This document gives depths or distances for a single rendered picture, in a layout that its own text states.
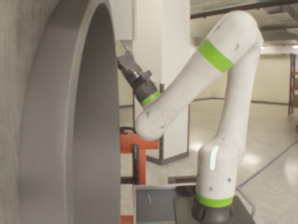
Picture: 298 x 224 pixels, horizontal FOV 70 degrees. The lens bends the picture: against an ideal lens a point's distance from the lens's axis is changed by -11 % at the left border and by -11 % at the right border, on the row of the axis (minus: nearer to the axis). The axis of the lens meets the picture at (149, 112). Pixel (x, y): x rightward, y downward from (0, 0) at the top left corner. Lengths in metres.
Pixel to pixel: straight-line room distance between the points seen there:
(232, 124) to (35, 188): 0.72
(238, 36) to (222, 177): 0.41
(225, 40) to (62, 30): 0.48
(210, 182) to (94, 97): 0.55
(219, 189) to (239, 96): 0.32
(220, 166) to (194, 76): 0.27
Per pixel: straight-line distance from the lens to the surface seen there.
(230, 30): 0.69
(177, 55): 3.95
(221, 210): 0.80
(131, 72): 0.93
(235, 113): 0.86
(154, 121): 0.78
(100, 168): 1.03
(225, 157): 0.72
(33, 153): 0.24
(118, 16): 0.88
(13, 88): 0.24
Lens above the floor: 1.37
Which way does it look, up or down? 8 degrees down
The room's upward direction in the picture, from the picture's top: straight up
